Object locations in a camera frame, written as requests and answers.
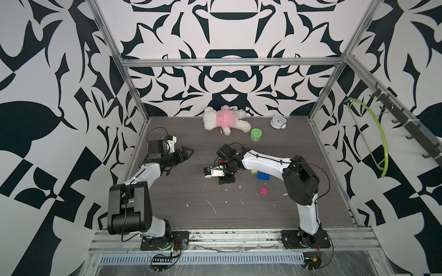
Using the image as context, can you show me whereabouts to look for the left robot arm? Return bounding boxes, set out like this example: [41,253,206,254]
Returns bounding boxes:
[107,146,195,248]

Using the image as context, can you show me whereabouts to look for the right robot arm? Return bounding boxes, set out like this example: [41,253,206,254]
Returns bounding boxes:
[204,144,321,237]

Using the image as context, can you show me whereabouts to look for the blue lego brick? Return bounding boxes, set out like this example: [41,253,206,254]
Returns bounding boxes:
[257,172,270,181]

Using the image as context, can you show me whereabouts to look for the pink lego brick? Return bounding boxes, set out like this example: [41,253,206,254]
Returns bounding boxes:
[260,187,268,195]

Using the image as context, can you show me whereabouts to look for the green lidded jar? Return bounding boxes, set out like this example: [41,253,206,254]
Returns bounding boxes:
[250,128,262,142]

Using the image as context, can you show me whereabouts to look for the white teddy bear pink shirt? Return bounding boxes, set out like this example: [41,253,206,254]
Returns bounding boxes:
[203,105,252,136]

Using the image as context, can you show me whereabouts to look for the white alarm clock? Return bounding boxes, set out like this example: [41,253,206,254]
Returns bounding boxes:
[270,116,287,129]

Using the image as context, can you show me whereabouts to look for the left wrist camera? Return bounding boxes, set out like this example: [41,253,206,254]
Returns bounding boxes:
[148,135,177,154]

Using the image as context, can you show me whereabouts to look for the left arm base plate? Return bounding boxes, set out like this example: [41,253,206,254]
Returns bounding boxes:
[140,231,190,251]

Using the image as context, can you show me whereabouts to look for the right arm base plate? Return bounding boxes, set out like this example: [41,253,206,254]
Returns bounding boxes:
[280,228,332,249]

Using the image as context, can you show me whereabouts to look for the aluminium frame rail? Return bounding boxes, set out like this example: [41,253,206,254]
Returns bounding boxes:
[120,57,343,68]

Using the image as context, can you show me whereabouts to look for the black wall hook rail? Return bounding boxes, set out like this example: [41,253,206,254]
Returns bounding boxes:
[369,82,442,166]

